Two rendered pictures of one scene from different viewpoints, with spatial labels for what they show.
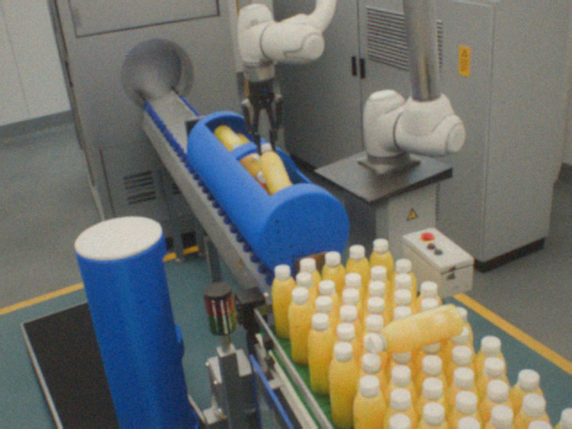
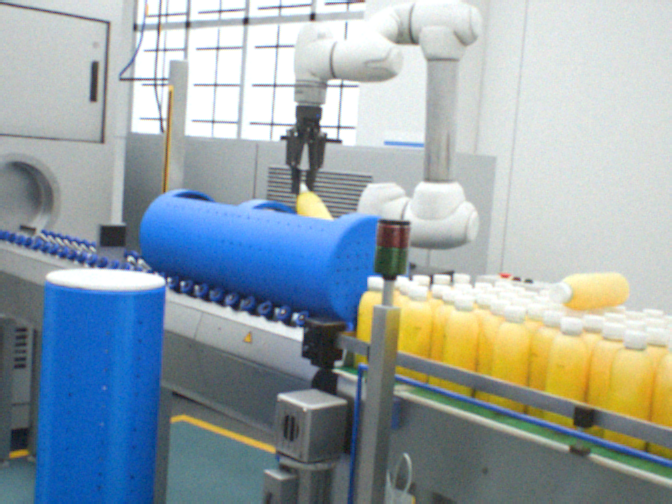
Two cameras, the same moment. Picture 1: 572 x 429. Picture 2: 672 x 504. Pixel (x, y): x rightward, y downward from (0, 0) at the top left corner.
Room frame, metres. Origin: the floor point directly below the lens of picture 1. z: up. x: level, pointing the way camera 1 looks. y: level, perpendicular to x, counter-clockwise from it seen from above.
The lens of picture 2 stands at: (-0.18, 0.91, 1.35)
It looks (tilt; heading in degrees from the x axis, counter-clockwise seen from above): 6 degrees down; 336
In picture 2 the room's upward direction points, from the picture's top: 4 degrees clockwise
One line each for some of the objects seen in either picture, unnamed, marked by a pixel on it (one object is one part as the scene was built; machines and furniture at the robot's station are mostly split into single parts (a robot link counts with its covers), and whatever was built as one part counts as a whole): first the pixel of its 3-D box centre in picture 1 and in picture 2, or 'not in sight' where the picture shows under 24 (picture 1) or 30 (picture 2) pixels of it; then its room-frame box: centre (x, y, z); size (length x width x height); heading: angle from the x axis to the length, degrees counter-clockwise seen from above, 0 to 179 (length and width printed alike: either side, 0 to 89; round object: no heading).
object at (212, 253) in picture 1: (219, 297); not in sight; (2.71, 0.33, 0.31); 0.06 x 0.06 x 0.63; 18
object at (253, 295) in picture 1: (253, 309); (324, 342); (1.63, 0.11, 0.95); 0.10 x 0.07 x 0.10; 108
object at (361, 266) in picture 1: (357, 282); not in sight; (1.65, -0.19, 0.99); 0.07 x 0.07 x 0.19
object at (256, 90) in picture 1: (261, 93); (307, 122); (2.02, 0.03, 1.45); 0.08 x 0.07 x 0.09; 108
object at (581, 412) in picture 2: not in sight; (582, 430); (0.98, -0.09, 0.94); 0.03 x 0.02 x 0.08; 18
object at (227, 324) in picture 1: (221, 318); (391, 260); (1.26, 0.15, 1.18); 0.06 x 0.06 x 0.05
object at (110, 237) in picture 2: (197, 134); (111, 245); (3.00, 0.35, 1.00); 0.10 x 0.04 x 0.15; 108
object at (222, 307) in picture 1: (219, 300); (393, 235); (1.26, 0.15, 1.23); 0.06 x 0.06 x 0.04
